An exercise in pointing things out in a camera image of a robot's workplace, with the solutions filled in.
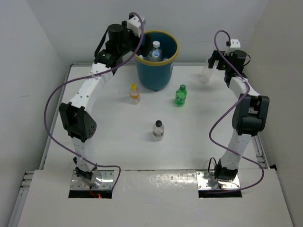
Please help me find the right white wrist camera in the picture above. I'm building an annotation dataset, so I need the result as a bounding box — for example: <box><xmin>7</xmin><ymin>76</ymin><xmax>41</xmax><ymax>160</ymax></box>
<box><xmin>225</xmin><ymin>39</ymin><xmax>241</xmax><ymax>55</ymax></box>

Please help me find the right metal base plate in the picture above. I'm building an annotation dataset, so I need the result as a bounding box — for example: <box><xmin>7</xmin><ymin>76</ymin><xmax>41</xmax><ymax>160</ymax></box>
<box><xmin>196</xmin><ymin>170</ymin><xmax>241</xmax><ymax>192</ymax></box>

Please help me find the small bottle yellow cap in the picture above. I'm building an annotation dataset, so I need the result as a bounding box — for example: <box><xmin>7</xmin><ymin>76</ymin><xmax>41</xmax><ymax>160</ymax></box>
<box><xmin>129</xmin><ymin>83</ymin><xmax>141</xmax><ymax>105</ymax></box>

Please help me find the metal base plate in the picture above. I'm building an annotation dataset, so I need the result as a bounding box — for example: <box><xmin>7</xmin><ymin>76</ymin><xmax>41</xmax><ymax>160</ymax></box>
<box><xmin>70</xmin><ymin>170</ymin><xmax>114</xmax><ymax>191</ymax></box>
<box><xmin>196</xmin><ymin>170</ymin><xmax>241</xmax><ymax>192</ymax></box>

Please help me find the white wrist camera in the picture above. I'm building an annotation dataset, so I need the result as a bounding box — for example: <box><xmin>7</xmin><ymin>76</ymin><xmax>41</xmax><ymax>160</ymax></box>
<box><xmin>126</xmin><ymin>14</ymin><xmax>142</xmax><ymax>38</ymax></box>
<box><xmin>225</xmin><ymin>39</ymin><xmax>241</xmax><ymax>55</ymax></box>

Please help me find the blue bin yellow rim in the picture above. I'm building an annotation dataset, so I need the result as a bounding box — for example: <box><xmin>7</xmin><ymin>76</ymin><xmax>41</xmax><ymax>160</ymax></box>
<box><xmin>135</xmin><ymin>30</ymin><xmax>179</xmax><ymax>91</ymax></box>

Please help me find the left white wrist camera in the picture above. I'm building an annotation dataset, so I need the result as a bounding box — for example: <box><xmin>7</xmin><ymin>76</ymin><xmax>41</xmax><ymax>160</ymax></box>
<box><xmin>126</xmin><ymin>14</ymin><xmax>142</xmax><ymax>38</ymax></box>

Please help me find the square clear bottle white cap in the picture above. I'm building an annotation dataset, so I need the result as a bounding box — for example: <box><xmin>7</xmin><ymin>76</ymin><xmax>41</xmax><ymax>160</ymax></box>
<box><xmin>152</xmin><ymin>41</ymin><xmax>160</xmax><ymax>51</ymax></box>

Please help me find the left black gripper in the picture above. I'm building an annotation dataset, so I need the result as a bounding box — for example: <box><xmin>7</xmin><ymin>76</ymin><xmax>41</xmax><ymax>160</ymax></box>
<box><xmin>117</xmin><ymin>21</ymin><xmax>152</xmax><ymax>57</ymax></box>

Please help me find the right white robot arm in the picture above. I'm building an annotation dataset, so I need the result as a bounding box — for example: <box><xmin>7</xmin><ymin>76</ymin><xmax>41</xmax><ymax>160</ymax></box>
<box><xmin>208</xmin><ymin>50</ymin><xmax>270</xmax><ymax>181</ymax></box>

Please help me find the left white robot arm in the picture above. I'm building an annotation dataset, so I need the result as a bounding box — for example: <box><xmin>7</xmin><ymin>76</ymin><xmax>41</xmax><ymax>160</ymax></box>
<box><xmin>59</xmin><ymin>17</ymin><xmax>152</xmax><ymax>185</ymax></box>

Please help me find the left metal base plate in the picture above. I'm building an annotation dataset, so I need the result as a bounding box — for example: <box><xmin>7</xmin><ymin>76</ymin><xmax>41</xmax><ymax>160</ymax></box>
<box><xmin>70</xmin><ymin>170</ymin><xmax>114</xmax><ymax>191</ymax></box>

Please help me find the green plastic bottle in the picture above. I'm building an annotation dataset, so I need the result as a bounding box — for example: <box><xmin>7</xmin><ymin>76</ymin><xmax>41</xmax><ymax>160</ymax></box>
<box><xmin>175</xmin><ymin>84</ymin><xmax>187</xmax><ymax>107</ymax></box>

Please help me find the small bottle black cap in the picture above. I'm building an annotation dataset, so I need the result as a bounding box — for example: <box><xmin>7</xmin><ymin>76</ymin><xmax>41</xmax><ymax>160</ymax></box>
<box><xmin>152</xmin><ymin>120</ymin><xmax>164</xmax><ymax>140</ymax></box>

